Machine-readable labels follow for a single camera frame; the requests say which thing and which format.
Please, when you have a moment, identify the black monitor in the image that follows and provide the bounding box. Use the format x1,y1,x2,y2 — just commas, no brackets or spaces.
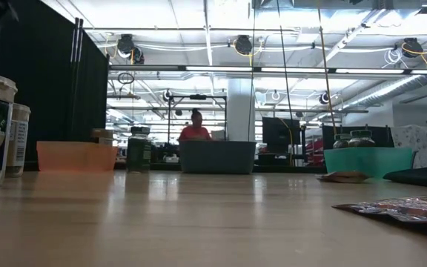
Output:
262,116,302,155

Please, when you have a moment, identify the long ceiling light bar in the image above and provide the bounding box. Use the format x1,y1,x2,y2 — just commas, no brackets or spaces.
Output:
108,65,427,74

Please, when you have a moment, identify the black cable with loop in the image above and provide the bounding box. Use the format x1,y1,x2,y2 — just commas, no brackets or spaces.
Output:
275,0,295,122

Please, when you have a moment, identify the dark blue plastic bin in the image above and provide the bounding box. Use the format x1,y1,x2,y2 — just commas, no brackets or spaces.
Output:
178,139,257,175

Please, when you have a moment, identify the white pillar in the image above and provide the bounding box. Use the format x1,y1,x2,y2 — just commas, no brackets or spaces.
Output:
227,78,256,142

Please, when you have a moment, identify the person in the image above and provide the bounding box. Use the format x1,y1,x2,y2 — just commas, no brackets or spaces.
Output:
178,108,213,142

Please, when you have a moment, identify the black aluminium table frame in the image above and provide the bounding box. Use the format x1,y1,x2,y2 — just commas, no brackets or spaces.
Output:
23,161,328,174

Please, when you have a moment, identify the teal plastic bin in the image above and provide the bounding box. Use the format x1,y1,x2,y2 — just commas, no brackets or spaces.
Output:
323,147,414,179

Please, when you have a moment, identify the black ceiling cable reel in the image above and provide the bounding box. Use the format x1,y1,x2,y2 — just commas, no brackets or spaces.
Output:
234,34,254,56
116,33,146,65
401,37,424,59

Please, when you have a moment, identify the silver ventilation duct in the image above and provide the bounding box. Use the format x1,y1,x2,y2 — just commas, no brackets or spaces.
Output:
341,73,427,112

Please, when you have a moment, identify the yellow cable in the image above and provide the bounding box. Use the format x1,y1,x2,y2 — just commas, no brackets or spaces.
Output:
316,0,337,137

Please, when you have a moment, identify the orange plastic bin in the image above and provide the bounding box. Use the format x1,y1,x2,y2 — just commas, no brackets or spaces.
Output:
36,140,119,172

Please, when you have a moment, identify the taco seasoning packet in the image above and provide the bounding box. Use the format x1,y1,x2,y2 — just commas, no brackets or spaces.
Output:
316,171,371,184
331,195,427,228

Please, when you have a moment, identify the white printed cloth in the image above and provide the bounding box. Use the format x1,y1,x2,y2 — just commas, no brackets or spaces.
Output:
390,125,427,170

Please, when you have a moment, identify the black curtain partition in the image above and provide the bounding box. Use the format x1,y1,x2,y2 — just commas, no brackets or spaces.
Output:
0,0,110,164

